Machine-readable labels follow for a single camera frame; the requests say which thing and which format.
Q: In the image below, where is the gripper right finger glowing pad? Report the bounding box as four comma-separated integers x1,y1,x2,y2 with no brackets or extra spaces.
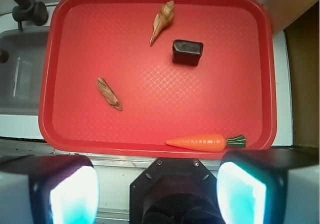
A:
216,148,320,224

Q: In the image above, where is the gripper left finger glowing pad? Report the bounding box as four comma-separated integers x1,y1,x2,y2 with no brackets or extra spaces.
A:
0,155,100,224

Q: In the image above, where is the brown wood chip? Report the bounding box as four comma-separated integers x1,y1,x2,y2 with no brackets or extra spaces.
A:
97,77,123,111

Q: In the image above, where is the orange toy carrot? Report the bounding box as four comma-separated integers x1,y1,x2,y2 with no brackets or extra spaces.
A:
165,134,247,152

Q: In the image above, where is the grey sink basin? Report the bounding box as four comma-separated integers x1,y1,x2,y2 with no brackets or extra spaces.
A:
0,26,49,115

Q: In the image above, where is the red plastic tray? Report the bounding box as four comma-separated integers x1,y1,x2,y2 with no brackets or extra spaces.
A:
38,0,277,160

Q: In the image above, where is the dark brown rectangular block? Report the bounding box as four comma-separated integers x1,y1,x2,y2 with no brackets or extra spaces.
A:
172,39,204,66

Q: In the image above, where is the dark bronze faucet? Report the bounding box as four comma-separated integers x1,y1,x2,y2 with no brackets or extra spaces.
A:
12,0,49,32

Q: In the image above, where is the tan spiral seashell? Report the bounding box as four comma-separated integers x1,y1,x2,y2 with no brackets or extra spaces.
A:
149,0,175,46

